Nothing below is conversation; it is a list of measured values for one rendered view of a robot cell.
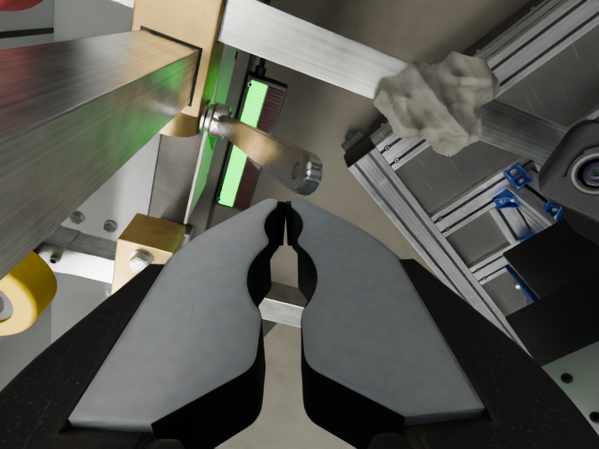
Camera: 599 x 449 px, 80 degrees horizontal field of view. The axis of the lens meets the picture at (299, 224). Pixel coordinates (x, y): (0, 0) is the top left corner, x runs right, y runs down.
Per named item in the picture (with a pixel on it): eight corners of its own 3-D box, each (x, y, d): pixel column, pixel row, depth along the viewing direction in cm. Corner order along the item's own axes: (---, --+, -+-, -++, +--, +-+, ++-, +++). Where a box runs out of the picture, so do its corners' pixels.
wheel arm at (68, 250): (416, 312, 44) (428, 339, 41) (403, 330, 46) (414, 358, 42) (33, 212, 36) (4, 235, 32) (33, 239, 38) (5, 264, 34)
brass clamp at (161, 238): (192, 226, 37) (179, 255, 33) (170, 315, 44) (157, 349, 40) (130, 209, 36) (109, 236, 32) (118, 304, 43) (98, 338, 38)
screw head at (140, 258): (156, 252, 33) (151, 260, 32) (152, 270, 34) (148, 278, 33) (132, 247, 33) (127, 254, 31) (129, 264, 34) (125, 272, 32)
